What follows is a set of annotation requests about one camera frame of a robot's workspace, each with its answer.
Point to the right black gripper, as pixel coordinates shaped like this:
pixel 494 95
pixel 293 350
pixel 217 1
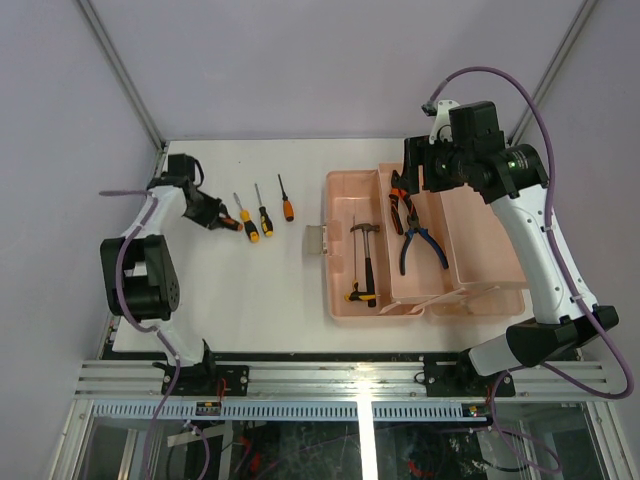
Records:
pixel 418 151

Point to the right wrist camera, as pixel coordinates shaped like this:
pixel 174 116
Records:
pixel 439 110

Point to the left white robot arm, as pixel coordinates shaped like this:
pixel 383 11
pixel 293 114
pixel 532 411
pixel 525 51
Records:
pixel 141 275

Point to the slotted cable duct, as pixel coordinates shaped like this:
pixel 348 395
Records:
pixel 289 410

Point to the left aluminium frame post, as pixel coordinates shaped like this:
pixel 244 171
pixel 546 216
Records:
pixel 113 59

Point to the long black orange screwdriver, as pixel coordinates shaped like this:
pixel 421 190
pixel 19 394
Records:
pixel 230 224

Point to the aluminium mounting rail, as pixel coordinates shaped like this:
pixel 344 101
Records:
pixel 327 380

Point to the orange handled black screwdriver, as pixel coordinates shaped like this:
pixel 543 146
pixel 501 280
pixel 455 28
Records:
pixel 288 210

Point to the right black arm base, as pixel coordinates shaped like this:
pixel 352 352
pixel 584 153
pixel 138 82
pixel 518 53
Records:
pixel 467 380

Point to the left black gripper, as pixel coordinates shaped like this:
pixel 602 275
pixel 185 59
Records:
pixel 211 218

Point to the aluminium frame post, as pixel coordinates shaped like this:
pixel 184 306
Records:
pixel 569 40
pixel 113 59

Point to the orange black pliers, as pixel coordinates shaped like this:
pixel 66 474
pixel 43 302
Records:
pixel 399 193

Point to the claw hammer black handle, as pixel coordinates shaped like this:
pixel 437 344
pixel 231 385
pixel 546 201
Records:
pixel 366 229

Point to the pink plastic tool box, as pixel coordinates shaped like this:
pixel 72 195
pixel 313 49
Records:
pixel 454 260

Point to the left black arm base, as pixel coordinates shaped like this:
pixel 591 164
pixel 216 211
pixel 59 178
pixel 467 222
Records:
pixel 209 378

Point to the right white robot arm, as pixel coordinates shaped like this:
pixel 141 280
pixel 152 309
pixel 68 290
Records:
pixel 514 183

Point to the right aluminium frame post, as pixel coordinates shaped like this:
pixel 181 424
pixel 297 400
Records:
pixel 569 40

